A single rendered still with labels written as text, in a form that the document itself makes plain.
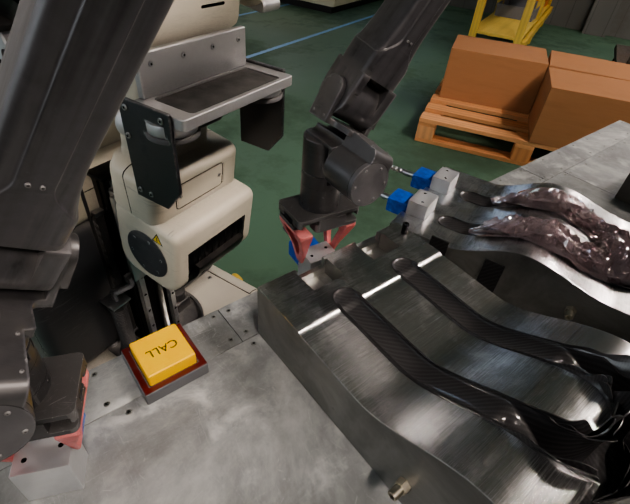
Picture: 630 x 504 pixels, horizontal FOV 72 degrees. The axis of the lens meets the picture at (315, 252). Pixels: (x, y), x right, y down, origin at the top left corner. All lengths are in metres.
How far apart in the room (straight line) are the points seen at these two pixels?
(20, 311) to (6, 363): 0.05
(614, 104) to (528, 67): 0.67
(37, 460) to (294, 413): 0.26
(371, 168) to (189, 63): 0.34
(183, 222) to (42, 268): 0.50
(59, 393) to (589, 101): 2.92
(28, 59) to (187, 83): 0.50
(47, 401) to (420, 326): 0.39
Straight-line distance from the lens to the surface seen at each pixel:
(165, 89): 0.69
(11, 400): 0.32
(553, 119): 3.05
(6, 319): 0.35
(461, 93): 3.51
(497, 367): 0.51
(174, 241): 0.79
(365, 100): 0.56
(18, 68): 0.24
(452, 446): 0.43
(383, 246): 0.67
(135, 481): 0.54
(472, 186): 0.92
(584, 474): 0.44
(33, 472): 0.51
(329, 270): 0.61
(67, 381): 0.45
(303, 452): 0.53
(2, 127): 0.26
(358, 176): 0.50
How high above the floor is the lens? 1.28
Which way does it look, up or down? 40 degrees down
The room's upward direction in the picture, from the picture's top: 6 degrees clockwise
